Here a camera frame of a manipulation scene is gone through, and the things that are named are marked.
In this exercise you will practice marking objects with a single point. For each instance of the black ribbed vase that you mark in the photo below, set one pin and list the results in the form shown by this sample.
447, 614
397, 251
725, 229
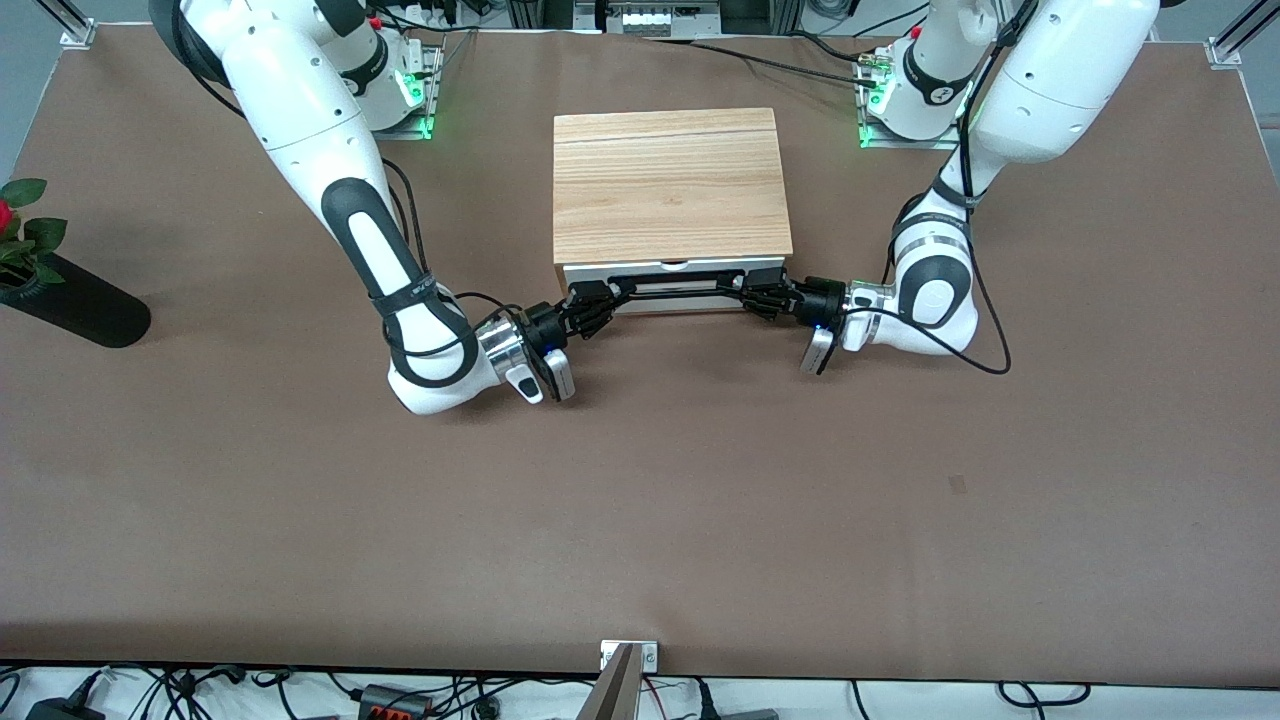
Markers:
90, 310

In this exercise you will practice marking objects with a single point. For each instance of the light wooden drawer cabinet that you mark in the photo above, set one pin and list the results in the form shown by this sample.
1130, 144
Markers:
670, 180

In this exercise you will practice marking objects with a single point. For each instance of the black adapter with orange connectors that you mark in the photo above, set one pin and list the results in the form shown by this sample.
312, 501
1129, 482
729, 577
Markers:
395, 702

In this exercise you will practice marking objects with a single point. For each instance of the plain white drawer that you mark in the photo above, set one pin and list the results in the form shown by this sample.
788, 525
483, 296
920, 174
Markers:
690, 305

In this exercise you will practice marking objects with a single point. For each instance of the artificial red rose green leaves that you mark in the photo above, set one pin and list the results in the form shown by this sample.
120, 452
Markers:
25, 190

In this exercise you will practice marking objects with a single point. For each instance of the grey camera mount bar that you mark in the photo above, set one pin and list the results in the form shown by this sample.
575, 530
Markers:
612, 695

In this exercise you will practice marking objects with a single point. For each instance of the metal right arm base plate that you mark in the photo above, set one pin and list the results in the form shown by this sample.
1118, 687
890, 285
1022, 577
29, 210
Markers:
432, 95

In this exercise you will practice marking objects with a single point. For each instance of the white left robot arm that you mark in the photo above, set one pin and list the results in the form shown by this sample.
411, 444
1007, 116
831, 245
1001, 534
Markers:
1050, 80

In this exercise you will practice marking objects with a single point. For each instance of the aluminium table corner bracket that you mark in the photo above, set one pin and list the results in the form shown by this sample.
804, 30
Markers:
1222, 52
78, 33

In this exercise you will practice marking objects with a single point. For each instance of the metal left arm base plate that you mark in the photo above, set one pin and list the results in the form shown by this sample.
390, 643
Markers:
870, 142

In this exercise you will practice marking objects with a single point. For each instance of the black power adapter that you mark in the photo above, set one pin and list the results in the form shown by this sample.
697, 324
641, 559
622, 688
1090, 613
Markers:
65, 710

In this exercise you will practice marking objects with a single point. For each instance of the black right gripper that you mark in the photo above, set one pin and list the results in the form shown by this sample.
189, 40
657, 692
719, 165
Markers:
545, 323

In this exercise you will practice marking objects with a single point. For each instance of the metal table clamp bracket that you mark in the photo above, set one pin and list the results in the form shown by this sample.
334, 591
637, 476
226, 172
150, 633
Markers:
648, 657

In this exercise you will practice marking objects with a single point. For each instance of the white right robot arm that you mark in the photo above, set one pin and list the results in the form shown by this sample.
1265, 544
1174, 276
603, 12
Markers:
300, 110

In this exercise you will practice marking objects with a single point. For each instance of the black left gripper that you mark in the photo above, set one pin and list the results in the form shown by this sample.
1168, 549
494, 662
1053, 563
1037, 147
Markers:
822, 298

